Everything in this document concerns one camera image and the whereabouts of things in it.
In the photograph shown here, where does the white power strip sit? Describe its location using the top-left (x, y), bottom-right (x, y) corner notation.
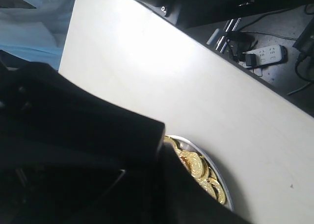
top-left (239, 45), bottom-right (288, 69)

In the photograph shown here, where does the black power adapter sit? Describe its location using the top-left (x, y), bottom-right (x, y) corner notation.
top-left (245, 53), bottom-right (257, 68)

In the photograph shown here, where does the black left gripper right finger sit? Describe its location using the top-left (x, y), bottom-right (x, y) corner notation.
top-left (149, 145), bottom-right (247, 224)

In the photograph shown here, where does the round steel plate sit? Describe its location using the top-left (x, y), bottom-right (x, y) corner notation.
top-left (164, 135), bottom-right (235, 212)

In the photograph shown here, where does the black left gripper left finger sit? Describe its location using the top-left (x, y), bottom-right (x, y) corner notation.
top-left (0, 62), bottom-right (165, 224)

